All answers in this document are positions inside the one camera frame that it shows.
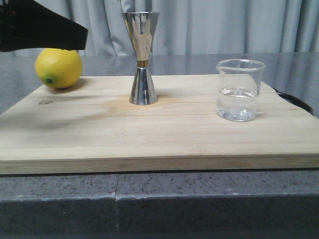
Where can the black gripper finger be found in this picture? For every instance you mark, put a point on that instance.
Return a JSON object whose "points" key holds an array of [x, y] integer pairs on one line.
{"points": [[26, 24]]}

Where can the steel double jigger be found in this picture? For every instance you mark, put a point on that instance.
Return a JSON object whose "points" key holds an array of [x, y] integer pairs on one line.
{"points": [[141, 27]]}

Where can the small glass beaker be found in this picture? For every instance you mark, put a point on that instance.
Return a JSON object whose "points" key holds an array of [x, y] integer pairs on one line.
{"points": [[240, 82]]}

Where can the yellow lemon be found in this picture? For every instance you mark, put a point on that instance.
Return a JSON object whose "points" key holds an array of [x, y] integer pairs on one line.
{"points": [[57, 68]]}

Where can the wooden cutting board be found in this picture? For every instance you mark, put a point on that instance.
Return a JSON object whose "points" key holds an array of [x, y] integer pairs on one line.
{"points": [[92, 127]]}

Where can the grey curtain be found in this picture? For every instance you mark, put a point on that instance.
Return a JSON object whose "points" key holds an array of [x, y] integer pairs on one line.
{"points": [[192, 27]]}

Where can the black board strap handle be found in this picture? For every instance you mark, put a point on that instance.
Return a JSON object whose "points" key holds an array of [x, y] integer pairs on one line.
{"points": [[295, 101]]}

